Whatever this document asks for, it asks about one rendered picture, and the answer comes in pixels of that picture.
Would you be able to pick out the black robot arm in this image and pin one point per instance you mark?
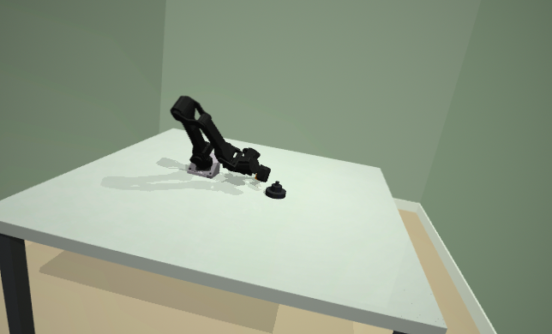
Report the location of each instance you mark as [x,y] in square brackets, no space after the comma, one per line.
[184,111]

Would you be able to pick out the dark grey round pedestal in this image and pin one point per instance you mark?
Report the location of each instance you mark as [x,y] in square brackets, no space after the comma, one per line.
[275,191]

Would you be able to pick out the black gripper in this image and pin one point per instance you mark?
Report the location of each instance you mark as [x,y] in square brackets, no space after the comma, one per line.
[262,173]

